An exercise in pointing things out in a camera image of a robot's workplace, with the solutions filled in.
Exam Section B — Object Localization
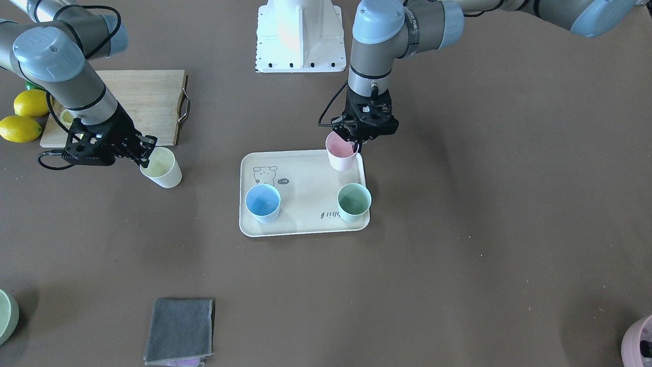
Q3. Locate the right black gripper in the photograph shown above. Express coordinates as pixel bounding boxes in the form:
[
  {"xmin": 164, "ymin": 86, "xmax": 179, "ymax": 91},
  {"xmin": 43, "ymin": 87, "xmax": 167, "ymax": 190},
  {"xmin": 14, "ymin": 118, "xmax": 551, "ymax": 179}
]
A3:
[{"xmin": 62, "ymin": 104, "xmax": 157, "ymax": 169}]

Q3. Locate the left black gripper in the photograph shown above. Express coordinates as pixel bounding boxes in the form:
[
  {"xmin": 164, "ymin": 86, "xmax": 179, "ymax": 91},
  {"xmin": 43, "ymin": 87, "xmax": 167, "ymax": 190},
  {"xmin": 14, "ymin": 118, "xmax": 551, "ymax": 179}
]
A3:
[{"xmin": 331, "ymin": 88, "xmax": 399, "ymax": 153}]

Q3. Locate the pink cup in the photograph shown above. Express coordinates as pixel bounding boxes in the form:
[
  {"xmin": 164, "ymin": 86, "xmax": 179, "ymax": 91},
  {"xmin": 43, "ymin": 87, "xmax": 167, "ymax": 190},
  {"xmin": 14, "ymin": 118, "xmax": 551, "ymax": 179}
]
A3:
[{"xmin": 324, "ymin": 132, "xmax": 357, "ymax": 171}]

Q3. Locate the pale yellow cup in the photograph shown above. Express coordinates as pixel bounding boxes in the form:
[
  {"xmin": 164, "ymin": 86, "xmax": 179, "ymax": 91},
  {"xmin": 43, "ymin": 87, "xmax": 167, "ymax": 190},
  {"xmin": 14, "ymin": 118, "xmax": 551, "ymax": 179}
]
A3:
[{"xmin": 140, "ymin": 147, "xmax": 182, "ymax": 188}]

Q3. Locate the green cup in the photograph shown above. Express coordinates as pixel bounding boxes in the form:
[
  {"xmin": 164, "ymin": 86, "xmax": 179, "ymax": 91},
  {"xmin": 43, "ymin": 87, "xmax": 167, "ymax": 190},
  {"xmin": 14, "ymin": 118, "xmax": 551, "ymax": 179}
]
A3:
[{"xmin": 336, "ymin": 183, "xmax": 372, "ymax": 223}]

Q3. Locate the blue cup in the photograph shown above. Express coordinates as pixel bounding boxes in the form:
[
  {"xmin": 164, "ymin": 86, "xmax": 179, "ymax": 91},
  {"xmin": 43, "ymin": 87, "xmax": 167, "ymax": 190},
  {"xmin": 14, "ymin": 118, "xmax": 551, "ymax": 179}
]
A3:
[{"xmin": 245, "ymin": 184, "xmax": 281, "ymax": 224}]

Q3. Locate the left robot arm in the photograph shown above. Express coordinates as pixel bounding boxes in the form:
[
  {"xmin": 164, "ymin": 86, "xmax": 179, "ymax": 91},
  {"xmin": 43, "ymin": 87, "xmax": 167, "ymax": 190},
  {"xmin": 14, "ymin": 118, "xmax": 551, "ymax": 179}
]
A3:
[{"xmin": 328, "ymin": 1, "xmax": 643, "ymax": 153}]

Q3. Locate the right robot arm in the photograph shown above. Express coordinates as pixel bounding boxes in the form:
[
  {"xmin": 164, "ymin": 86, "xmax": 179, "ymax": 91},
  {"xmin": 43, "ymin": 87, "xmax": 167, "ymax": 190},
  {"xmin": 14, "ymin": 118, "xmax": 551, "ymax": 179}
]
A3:
[{"xmin": 1, "ymin": 1, "xmax": 157, "ymax": 168}]

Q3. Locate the cream rabbit tray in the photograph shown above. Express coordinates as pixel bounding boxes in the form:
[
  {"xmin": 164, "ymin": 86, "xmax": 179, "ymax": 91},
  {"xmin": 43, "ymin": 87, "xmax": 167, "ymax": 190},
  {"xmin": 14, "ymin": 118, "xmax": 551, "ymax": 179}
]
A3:
[{"xmin": 238, "ymin": 149, "xmax": 370, "ymax": 237}]

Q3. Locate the wooden cutting board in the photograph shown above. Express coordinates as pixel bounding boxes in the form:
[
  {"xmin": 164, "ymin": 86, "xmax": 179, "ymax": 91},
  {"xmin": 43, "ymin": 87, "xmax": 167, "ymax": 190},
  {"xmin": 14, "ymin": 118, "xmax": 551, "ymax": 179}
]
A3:
[{"xmin": 40, "ymin": 70, "xmax": 192, "ymax": 148}]

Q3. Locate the lemon half lower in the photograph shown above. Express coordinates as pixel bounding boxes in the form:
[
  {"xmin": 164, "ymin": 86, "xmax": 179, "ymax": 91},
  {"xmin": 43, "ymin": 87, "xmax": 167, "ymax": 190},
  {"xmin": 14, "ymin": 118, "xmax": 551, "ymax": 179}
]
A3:
[{"xmin": 59, "ymin": 109, "xmax": 74, "ymax": 128}]

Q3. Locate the whole lemon lower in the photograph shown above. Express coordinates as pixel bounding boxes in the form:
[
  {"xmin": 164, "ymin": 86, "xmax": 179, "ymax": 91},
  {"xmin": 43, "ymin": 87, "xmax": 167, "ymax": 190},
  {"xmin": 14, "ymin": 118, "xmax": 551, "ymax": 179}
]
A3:
[{"xmin": 13, "ymin": 89, "xmax": 49, "ymax": 118}]

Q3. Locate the whole lemon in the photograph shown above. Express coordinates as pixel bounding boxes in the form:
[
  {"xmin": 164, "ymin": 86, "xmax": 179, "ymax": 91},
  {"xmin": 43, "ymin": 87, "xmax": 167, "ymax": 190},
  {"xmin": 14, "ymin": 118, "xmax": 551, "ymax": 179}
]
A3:
[
  {"xmin": 13, "ymin": 89, "xmax": 49, "ymax": 118},
  {"xmin": 1, "ymin": 115, "xmax": 42, "ymax": 143}
]

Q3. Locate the whole lemon upper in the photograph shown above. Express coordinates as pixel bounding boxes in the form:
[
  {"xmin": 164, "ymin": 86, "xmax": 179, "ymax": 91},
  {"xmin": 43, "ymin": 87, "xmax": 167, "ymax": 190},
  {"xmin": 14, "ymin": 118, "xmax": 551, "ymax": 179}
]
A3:
[{"xmin": 1, "ymin": 115, "xmax": 42, "ymax": 143}]

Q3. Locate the green lime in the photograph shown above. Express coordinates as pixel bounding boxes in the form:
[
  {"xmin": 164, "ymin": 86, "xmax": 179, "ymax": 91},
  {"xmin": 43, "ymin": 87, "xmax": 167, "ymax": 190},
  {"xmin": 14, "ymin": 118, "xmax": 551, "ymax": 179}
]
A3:
[{"xmin": 25, "ymin": 81, "xmax": 46, "ymax": 91}]

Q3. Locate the grey folded cloth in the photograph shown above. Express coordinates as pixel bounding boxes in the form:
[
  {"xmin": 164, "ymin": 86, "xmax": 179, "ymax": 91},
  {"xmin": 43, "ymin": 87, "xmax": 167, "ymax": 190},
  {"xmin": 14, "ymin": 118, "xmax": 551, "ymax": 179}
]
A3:
[{"xmin": 144, "ymin": 298, "xmax": 214, "ymax": 366}]

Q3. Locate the green bowl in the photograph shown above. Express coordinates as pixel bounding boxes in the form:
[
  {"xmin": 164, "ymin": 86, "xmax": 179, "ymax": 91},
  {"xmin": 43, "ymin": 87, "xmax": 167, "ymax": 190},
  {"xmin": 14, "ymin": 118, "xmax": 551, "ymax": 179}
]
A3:
[{"xmin": 0, "ymin": 290, "xmax": 19, "ymax": 345}]

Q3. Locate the pink ribbed bowl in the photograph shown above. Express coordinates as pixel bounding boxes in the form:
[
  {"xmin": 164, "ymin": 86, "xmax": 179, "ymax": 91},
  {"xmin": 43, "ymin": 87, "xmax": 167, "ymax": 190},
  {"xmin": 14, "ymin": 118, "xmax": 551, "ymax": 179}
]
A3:
[{"xmin": 621, "ymin": 316, "xmax": 651, "ymax": 366}]

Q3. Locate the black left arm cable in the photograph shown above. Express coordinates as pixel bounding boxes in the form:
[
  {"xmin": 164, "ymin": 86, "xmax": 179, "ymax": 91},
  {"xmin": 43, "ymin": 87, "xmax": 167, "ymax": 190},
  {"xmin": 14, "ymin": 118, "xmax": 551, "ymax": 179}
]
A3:
[{"xmin": 318, "ymin": 82, "xmax": 352, "ymax": 129}]

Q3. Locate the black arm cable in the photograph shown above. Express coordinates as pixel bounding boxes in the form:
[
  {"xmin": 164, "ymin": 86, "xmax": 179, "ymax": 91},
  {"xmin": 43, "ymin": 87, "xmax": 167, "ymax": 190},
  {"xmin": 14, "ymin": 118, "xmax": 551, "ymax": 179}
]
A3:
[
  {"xmin": 37, "ymin": 0, "xmax": 122, "ymax": 171},
  {"xmin": 318, "ymin": 82, "xmax": 352, "ymax": 129}
]

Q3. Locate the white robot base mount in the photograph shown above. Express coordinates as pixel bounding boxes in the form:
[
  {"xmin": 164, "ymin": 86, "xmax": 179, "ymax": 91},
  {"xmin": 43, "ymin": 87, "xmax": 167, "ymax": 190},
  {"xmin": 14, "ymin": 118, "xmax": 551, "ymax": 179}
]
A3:
[{"xmin": 255, "ymin": 1, "xmax": 347, "ymax": 73}]

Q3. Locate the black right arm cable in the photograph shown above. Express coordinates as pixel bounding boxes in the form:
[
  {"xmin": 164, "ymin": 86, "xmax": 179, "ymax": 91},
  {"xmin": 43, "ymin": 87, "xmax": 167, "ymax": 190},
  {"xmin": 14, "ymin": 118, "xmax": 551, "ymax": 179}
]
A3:
[{"xmin": 37, "ymin": 0, "xmax": 122, "ymax": 171}]

